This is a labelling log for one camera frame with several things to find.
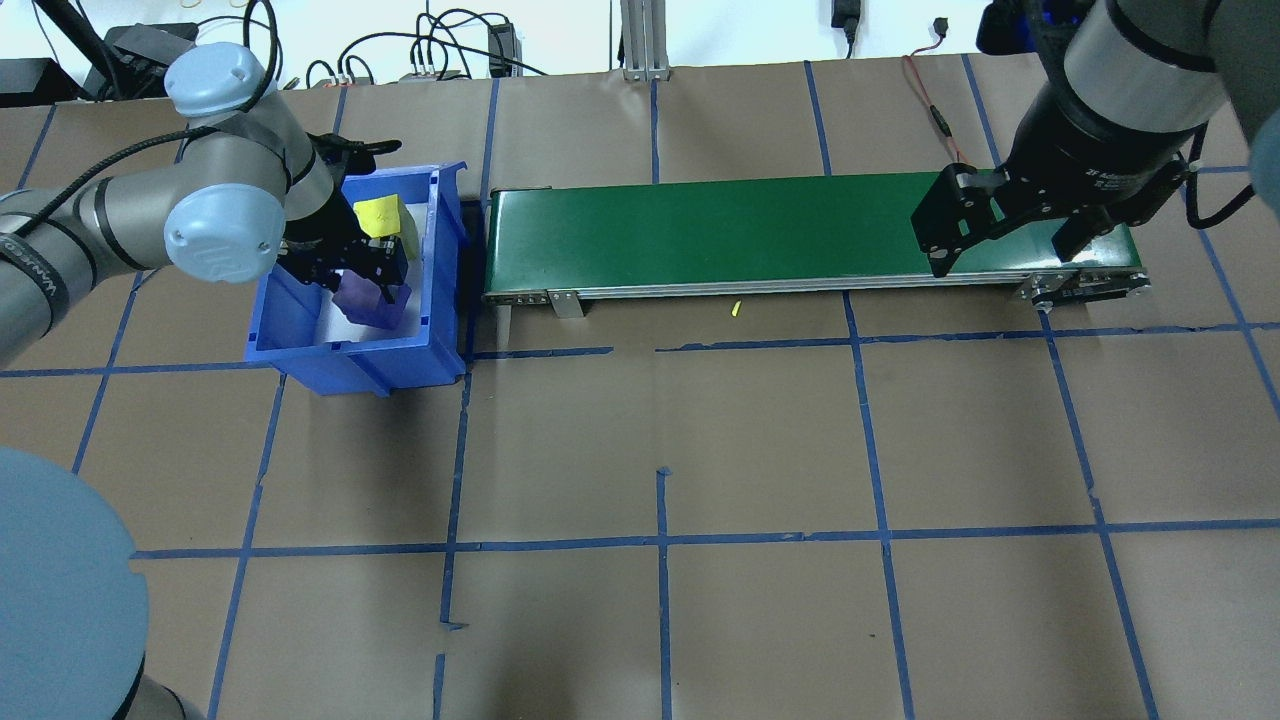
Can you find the grey terminal block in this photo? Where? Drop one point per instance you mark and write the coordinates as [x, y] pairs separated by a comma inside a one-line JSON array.
[[430, 74]]

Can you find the yellow foam block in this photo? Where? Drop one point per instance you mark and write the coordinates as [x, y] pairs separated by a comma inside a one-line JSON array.
[[378, 215]]

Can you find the black adapter box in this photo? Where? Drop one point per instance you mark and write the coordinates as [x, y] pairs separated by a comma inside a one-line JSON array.
[[501, 45]]

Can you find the aluminium extrusion post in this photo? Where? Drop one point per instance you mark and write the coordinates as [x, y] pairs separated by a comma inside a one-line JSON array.
[[645, 40]]

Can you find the black device with tripod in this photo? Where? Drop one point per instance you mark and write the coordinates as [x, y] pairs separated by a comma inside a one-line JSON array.
[[150, 45]]

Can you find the green conveyor belt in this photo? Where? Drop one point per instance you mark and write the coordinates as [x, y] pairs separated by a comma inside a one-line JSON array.
[[700, 230]]

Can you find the flat black box device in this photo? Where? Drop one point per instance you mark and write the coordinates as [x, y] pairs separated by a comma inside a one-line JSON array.
[[25, 80]]

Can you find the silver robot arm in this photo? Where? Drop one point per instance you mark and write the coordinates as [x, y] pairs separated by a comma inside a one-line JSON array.
[[130, 210], [1130, 60]]

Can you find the purple foam block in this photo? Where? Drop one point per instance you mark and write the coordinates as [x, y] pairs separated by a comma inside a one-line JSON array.
[[365, 312]]

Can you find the black power plug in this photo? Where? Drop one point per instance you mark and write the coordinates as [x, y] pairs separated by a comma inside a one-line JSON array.
[[845, 12]]

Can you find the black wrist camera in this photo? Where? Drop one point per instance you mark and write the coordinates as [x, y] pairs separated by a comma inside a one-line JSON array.
[[1015, 25], [360, 150]]

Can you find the blue plastic storage bin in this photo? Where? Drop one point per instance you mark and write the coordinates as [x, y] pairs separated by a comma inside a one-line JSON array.
[[400, 365]]

